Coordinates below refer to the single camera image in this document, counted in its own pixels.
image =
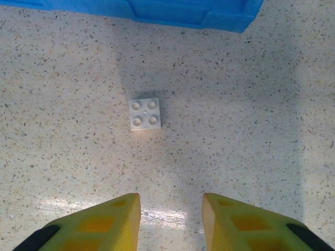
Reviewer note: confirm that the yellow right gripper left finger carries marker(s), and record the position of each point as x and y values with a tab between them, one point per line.
104	225

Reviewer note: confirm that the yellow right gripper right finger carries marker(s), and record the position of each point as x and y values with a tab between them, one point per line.
243	225

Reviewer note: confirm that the small white square lego brick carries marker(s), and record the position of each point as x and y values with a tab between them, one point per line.
144	114

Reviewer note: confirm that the blue three-compartment plastic tray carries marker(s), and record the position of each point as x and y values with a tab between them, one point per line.
170	10

